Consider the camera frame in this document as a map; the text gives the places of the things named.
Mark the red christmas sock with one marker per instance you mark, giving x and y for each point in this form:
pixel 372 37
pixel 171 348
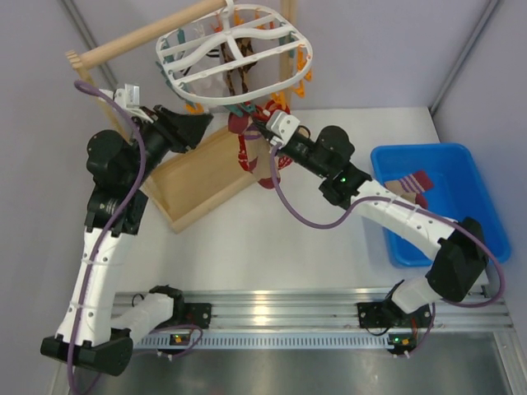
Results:
pixel 247 155
pixel 283 162

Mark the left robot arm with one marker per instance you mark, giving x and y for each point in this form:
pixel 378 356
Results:
pixel 88 336

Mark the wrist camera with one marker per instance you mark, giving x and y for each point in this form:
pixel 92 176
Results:
pixel 282 126
pixel 128 98

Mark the wooden drying rack stand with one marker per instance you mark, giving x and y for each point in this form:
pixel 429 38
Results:
pixel 184 187

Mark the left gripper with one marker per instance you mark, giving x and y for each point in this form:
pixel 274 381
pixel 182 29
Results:
pixel 182 132

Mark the white sock on hanger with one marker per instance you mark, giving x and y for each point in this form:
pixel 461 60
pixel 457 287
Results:
pixel 210 85

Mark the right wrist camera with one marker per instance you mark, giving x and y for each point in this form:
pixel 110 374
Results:
pixel 282 126

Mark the aluminium mounting rail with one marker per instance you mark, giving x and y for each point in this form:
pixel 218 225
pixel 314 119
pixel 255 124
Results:
pixel 315 320

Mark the white plastic sock hanger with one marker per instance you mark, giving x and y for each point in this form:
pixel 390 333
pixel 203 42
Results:
pixel 264 56

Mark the blue plastic bin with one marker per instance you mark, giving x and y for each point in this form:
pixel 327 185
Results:
pixel 453 186

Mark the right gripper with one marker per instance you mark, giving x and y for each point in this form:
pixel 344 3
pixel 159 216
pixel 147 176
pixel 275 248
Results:
pixel 262 127

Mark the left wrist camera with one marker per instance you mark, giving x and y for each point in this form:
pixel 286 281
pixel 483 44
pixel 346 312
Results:
pixel 128 98

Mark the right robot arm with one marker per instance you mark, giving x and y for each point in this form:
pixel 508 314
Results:
pixel 456 249

